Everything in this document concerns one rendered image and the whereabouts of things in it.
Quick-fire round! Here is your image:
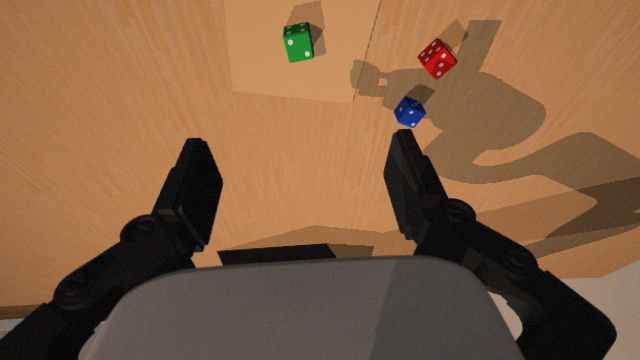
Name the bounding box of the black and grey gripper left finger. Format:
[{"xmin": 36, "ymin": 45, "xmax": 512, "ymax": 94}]
[{"xmin": 0, "ymin": 138, "xmax": 223, "ymax": 360}]

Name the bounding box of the blue die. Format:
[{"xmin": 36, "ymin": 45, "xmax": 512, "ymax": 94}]
[{"xmin": 394, "ymin": 96, "xmax": 426, "ymax": 128}]

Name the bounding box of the green die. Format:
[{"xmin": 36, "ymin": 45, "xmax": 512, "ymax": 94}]
[{"xmin": 283, "ymin": 22, "xmax": 314, "ymax": 63}]

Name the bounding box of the tan mat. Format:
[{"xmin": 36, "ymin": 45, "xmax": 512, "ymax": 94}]
[{"xmin": 223, "ymin": 0, "xmax": 380, "ymax": 103}]

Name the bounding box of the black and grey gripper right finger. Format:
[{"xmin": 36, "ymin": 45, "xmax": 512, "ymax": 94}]
[{"xmin": 383, "ymin": 129, "xmax": 617, "ymax": 360}]

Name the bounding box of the red die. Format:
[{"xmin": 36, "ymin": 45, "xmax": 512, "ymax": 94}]
[{"xmin": 418, "ymin": 39, "xmax": 457, "ymax": 80}]

